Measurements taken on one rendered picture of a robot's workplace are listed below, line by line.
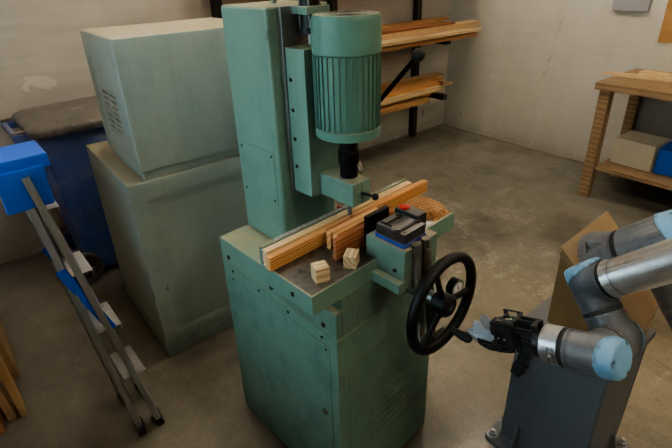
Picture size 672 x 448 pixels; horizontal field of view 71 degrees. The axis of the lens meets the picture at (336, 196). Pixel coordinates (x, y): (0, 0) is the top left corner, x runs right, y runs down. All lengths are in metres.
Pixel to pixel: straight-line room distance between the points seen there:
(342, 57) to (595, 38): 3.45
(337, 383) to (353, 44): 0.91
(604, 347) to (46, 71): 3.04
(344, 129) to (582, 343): 0.72
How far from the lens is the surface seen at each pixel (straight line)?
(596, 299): 1.27
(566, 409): 1.78
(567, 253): 1.51
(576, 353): 1.18
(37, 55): 3.29
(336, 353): 1.34
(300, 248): 1.29
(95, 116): 2.77
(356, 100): 1.19
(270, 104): 1.35
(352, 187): 1.29
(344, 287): 1.23
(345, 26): 1.15
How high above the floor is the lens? 1.61
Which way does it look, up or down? 26 degrees down
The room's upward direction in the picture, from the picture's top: 2 degrees counter-clockwise
